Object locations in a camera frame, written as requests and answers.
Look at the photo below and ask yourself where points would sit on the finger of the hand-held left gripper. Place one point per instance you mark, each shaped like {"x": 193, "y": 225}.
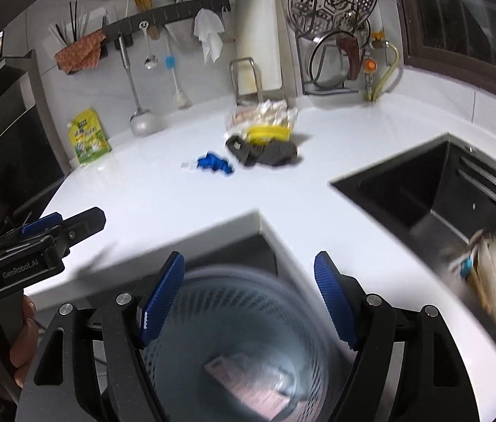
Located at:
{"x": 41, "y": 224}
{"x": 85, "y": 224}

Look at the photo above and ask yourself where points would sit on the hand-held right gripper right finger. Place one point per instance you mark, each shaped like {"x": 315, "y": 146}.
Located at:
{"x": 333, "y": 299}

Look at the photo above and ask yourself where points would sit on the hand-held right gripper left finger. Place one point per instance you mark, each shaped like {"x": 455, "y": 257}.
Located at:
{"x": 162, "y": 299}

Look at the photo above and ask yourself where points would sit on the grey mesh waste bin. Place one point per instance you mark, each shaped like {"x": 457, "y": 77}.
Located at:
{"x": 239, "y": 338}

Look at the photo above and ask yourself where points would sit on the clear plastic jar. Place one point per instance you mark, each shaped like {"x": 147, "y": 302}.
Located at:
{"x": 241, "y": 118}

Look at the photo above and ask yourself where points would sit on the yellow-green seasoning packet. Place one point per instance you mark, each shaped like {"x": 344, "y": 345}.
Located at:
{"x": 89, "y": 137}

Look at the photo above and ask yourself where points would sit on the black built-in appliance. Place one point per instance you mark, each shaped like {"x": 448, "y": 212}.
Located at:
{"x": 4, "y": 140}

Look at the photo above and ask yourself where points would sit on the pink paper in bin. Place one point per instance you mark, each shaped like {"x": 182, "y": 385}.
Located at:
{"x": 248, "y": 380}

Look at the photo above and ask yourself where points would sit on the steel ladle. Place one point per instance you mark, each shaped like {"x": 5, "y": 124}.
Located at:
{"x": 140, "y": 114}

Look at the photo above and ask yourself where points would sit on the blue crumpled wrapper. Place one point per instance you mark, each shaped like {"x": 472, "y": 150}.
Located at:
{"x": 215, "y": 162}

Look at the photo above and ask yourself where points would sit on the black kitchen sink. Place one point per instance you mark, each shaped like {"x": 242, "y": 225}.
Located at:
{"x": 441, "y": 193}

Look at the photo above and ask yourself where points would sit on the dark grey cloth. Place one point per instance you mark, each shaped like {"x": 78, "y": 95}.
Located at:
{"x": 265, "y": 151}

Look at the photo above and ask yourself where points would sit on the orange patterned cloth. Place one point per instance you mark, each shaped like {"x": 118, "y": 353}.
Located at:
{"x": 78, "y": 55}

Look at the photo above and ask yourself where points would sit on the blue silicone brush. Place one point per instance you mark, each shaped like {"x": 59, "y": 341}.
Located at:
{"x": 174, "y": 79}

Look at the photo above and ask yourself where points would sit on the yellow plastic lid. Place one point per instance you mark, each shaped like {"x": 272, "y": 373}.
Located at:
{"x": 269, "y": 132}

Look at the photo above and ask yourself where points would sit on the small steel spoon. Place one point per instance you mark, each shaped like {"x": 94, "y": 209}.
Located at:
{"x": 147, "y": 50}

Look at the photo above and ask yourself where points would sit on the chopsticks in holder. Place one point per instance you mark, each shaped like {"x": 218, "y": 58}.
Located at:
{"x": 70, "y": 22}

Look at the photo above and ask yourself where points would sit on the steel cutting board holder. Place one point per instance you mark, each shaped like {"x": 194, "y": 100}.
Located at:
{"x": 252, "y": 81}

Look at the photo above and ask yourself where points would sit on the white hanging cloth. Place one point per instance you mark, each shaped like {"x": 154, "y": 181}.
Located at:
{"x": 208, "y": 33}

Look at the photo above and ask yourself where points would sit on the steel lid rack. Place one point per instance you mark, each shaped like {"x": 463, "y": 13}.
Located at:
{"x": 329, "y": 70}

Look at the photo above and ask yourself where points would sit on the white cutting board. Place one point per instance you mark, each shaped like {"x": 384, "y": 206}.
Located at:
{"x": 261, "y": 30}

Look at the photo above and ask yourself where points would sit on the dark grey wall rail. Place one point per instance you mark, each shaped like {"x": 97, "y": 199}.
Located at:
{"x": 164, "y": 16}

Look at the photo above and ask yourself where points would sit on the dark window frame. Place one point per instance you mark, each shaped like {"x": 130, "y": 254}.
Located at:
{"x": 459, "y": 13}

